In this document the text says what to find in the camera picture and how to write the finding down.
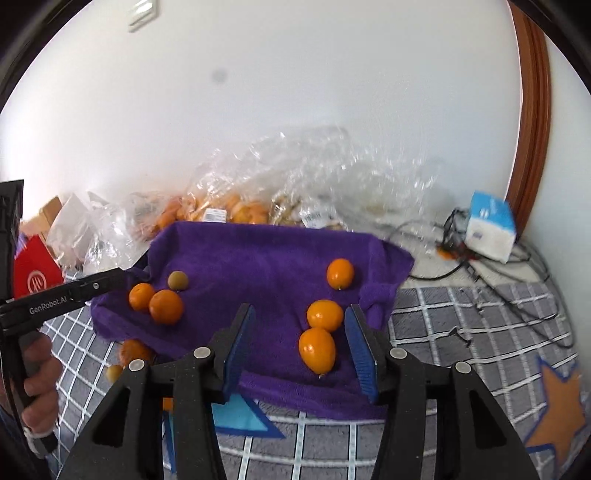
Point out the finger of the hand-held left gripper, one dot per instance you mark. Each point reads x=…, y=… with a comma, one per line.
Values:
x=111, y=279

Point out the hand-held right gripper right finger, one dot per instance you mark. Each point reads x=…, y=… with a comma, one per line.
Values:
x=360, y=350

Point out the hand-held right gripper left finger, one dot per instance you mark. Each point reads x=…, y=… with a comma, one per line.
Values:
x=240, y=350

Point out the oblong orange citrus fruit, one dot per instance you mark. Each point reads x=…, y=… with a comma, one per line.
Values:
x=316, y=350

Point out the small green fruit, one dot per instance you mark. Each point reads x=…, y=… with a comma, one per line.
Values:
x=178, y=280
x=114, y=372

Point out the purple towel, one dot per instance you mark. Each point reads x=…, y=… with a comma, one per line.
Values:
x=258, y=263

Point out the person's left hand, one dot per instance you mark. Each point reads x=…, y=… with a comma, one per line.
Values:
x=46, y=378

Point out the red paper bag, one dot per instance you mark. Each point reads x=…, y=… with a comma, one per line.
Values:
x=34, y=272

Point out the clear plastic bag with fruit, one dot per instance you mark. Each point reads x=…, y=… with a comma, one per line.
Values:
x=134, y=221

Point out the white plastic bag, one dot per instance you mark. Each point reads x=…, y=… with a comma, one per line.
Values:
x=69, y=226

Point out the grey checked tablecloth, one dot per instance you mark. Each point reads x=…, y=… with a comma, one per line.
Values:
x=461, y=332

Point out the small orange object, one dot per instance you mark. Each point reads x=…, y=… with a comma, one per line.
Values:
x=445, y=252

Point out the labelled clear bag of oranges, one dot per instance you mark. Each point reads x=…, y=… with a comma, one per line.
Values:
x=231, y=203

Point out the large crumpled clear plastic bag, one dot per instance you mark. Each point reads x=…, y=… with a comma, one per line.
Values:
x=351, y=175

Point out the white and blue box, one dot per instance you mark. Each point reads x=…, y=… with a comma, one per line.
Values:
x=489, y=230

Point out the white wall light switch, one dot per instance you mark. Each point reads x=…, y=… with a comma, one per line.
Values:
x=143, y=16

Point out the brown wooden door frame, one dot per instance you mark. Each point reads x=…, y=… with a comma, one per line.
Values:
x=531, y=138

